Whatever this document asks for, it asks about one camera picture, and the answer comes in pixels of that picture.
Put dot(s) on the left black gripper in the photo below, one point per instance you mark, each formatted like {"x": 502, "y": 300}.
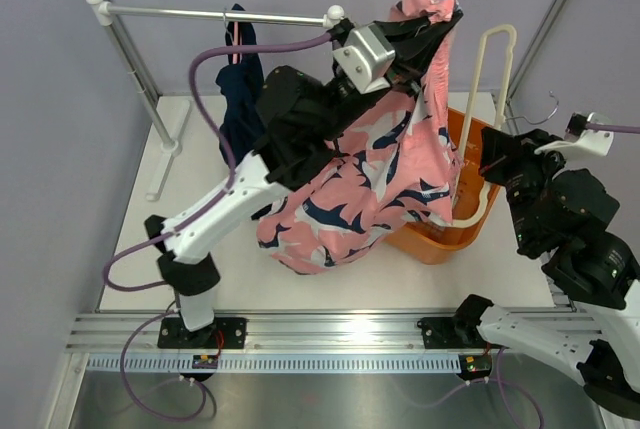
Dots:
{"x": 411, "y": 40}

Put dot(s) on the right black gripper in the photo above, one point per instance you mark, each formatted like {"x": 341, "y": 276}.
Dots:
{"x": 501, "y": 151}

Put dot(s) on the pink patterned shorts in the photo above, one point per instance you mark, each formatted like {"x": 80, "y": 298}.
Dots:
{"x": 396, "y": 164}

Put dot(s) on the pink plastic hanger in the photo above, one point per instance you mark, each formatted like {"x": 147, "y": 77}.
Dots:
{"x": 233, "y": 33}

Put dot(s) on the navy blue shorts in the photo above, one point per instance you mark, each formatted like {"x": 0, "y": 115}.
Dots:
{"x": 241, "y": 85}

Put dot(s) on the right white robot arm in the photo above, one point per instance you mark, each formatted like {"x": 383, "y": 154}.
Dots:
{"x": 564, "y": 213}

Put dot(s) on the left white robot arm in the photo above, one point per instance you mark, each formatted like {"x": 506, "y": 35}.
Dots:
{"x": 300, "y": 116}

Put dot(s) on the white clothes rack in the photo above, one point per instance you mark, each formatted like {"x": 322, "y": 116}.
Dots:
{"x": 108, "y": 17}

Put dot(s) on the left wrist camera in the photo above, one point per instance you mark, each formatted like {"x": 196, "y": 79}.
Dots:
{"x": 365, "y": 58}

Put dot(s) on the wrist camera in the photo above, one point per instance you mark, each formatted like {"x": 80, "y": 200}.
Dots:
{"x": 584, "y": 138}
{"x": 365, "y": 58}

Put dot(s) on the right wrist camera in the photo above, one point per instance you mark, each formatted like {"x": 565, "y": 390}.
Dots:
{"x": 584, "y": 138}

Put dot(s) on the aluminium mounting rail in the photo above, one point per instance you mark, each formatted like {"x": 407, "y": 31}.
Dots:
{"x": 351, "y": 332}

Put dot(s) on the slotted cable duct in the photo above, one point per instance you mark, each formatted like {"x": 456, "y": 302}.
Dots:
{"x": 280, "y": 364}

